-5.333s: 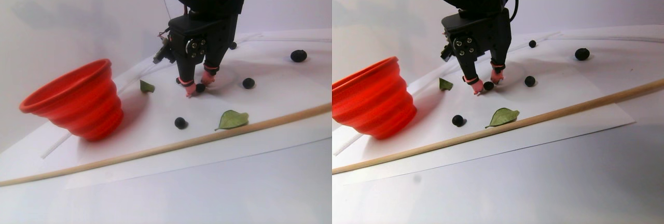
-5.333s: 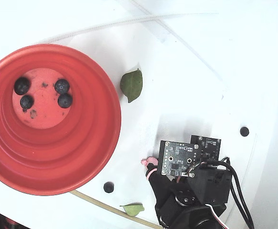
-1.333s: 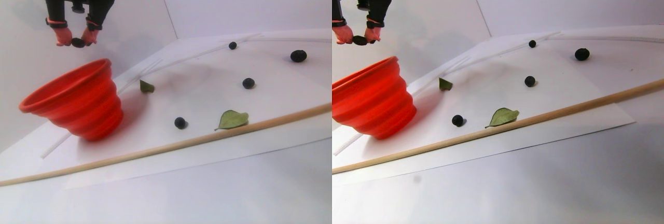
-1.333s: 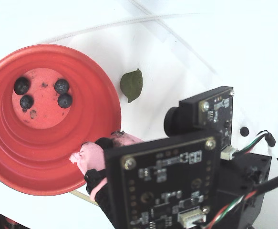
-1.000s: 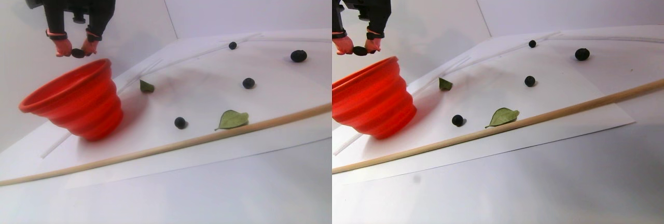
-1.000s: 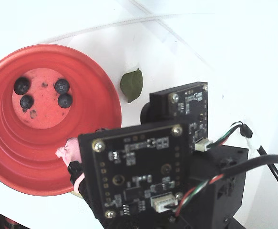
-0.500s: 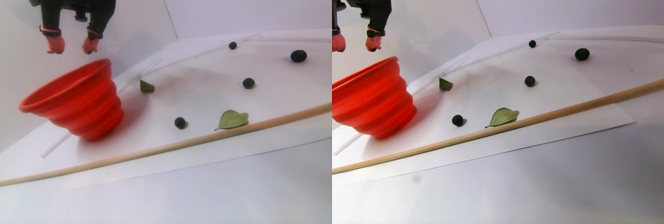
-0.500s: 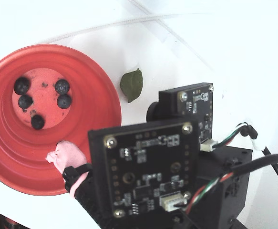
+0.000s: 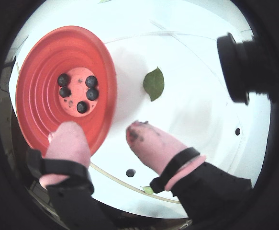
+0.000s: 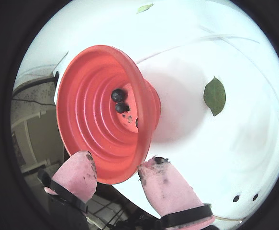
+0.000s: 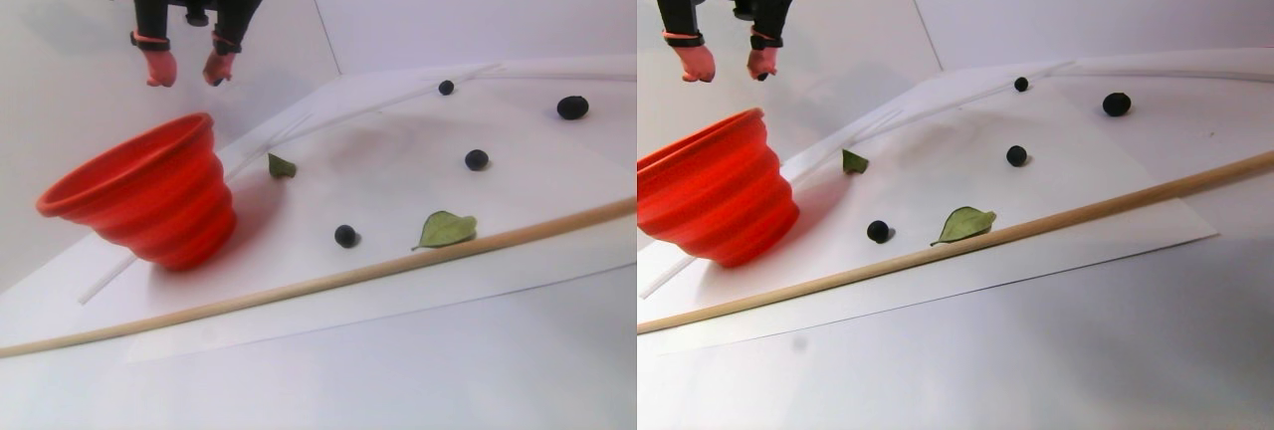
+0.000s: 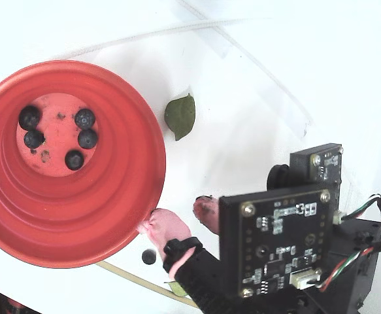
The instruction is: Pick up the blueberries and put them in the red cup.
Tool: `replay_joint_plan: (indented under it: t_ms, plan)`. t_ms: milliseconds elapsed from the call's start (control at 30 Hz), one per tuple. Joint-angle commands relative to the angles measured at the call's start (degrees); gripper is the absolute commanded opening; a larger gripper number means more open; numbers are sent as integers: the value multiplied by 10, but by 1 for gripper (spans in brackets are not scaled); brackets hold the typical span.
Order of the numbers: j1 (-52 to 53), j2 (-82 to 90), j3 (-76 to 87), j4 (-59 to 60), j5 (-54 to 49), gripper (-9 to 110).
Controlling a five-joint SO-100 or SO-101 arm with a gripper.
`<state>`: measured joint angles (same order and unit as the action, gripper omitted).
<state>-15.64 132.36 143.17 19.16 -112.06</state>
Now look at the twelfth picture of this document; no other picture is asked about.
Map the pink covered gripper finger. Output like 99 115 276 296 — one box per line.
137 209 243 314

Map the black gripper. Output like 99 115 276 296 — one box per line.
242 219 381 314

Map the pink stained gripper finger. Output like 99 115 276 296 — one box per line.
193 195 222 236

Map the dark blueberry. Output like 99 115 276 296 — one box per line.
24 130 46 150
141 249 157 265
18 105 42 131
74 108 97 130
77 128 99 150
64 150 86 171

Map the red collapsible cup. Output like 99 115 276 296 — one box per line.
0 60 167 269

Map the thin wooden stick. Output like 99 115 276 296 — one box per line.
95 260 200 309

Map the light green leaf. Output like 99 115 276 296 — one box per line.
163 281 190 298

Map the dark green leaf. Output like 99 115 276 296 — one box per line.
164 93 197 142

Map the black camera circuit board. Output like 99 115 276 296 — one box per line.
267 143 344 197
218 182 341 299

